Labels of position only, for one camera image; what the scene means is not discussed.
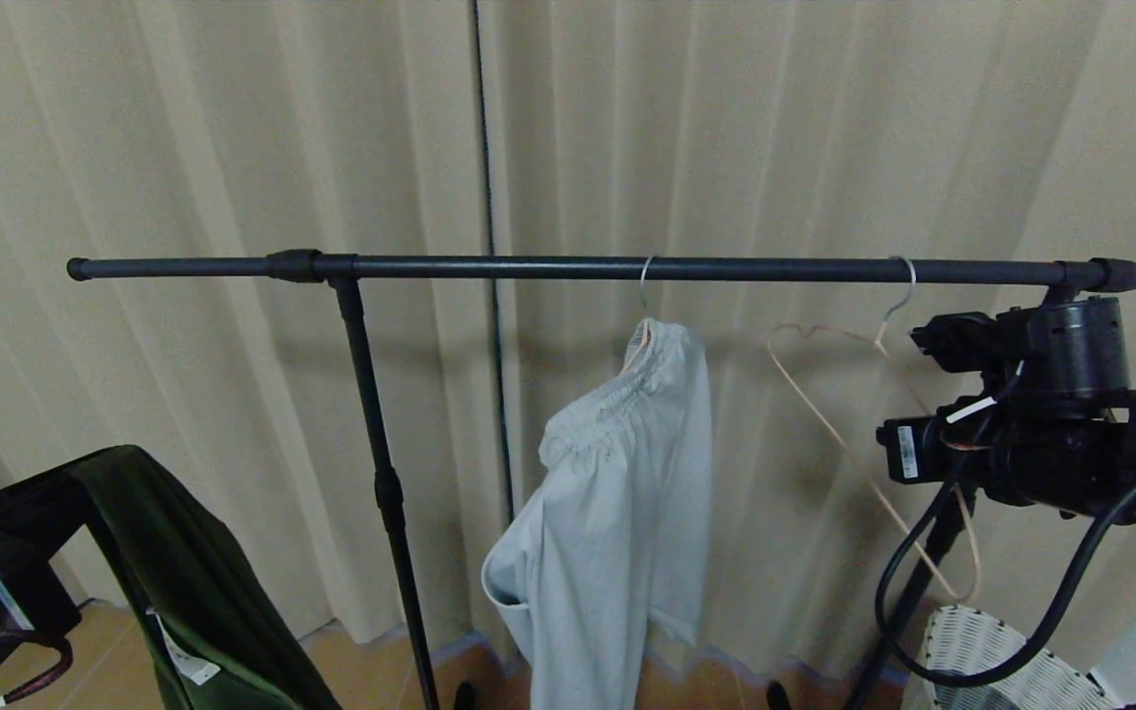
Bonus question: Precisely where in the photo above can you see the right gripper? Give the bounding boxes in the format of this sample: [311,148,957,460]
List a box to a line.
[877,418,1136,514]

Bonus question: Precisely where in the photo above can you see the green long-sleeved shirt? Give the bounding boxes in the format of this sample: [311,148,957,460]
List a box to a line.
[0,444,342,710]

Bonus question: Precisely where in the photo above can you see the pink clothes hanger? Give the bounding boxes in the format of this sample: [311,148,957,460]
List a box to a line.
[765,256,985,606]
[622,254,660,376]

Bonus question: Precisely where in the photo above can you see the white laundry basket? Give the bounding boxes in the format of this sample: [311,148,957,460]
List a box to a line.
[908,604,1111,710]

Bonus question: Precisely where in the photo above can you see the black clothes rack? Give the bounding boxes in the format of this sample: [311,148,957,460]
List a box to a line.
[65,248,1136,710]

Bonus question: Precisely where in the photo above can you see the beige curtain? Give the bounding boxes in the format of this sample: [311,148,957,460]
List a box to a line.
[0,0,1136,681]

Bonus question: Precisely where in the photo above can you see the black cable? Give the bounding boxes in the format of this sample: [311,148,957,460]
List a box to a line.
[874,449,1136,689]

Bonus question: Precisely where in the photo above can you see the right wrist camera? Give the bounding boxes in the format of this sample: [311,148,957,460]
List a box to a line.
[911,311,1023,376]

